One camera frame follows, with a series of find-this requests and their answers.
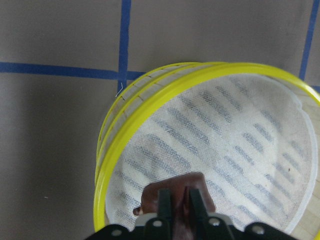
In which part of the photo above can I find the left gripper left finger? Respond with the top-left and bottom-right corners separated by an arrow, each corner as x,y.
157,188 -> 173,224

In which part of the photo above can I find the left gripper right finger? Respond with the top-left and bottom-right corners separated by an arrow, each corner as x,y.
189,189 -> 208,223

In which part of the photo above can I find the brown round bun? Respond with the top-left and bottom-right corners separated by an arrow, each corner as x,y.
132,172 -> 216,240

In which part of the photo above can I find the yellow steamer basket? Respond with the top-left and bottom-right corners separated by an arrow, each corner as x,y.
93,62 -> 320,240
96,61 -> 199,165

